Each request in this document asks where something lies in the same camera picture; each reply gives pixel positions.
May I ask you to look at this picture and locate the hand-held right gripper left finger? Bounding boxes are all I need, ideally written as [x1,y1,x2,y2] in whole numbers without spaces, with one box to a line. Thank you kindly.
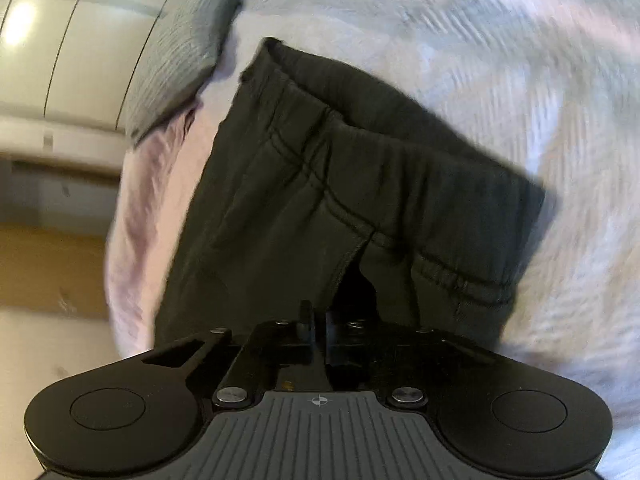
[120,301,332,407]

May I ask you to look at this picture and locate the cream wardrobe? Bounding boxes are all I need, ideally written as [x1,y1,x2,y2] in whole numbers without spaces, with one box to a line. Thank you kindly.
[0,0,193,176]

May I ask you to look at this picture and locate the black pants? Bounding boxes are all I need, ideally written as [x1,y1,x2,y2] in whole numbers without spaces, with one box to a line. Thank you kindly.
[155,36,546,356]

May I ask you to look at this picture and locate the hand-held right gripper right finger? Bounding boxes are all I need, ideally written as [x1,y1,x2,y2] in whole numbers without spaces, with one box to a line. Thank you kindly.
[325,317,501,407]

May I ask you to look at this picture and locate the checked small pillow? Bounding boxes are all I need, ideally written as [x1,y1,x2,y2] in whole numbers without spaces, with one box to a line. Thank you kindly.
[122,0,251,148]

